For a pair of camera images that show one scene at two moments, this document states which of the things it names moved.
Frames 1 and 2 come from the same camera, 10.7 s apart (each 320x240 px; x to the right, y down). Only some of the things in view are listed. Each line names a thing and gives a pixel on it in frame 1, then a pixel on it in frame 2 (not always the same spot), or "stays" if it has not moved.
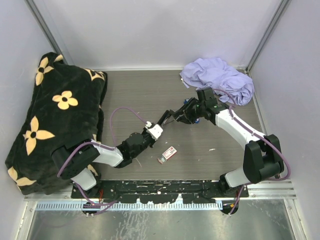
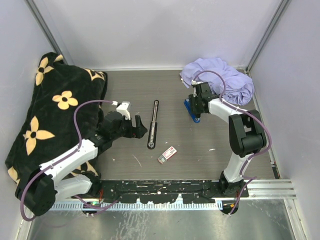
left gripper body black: [147, 141] → [125, 130]
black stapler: [164, 120] → [153, 127]
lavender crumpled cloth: [227, 82] stays
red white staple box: [164, 156] stays
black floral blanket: [67, 109] stays
